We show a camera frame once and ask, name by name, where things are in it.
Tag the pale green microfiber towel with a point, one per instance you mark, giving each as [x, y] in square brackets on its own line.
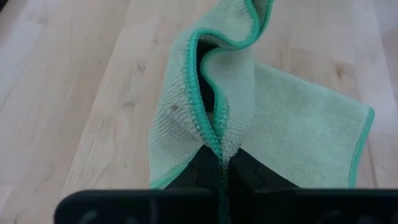
[295, 124]

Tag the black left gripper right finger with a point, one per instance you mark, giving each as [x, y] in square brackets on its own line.
[245, 177]

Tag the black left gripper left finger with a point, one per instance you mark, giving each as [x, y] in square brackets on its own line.
[202, 177]

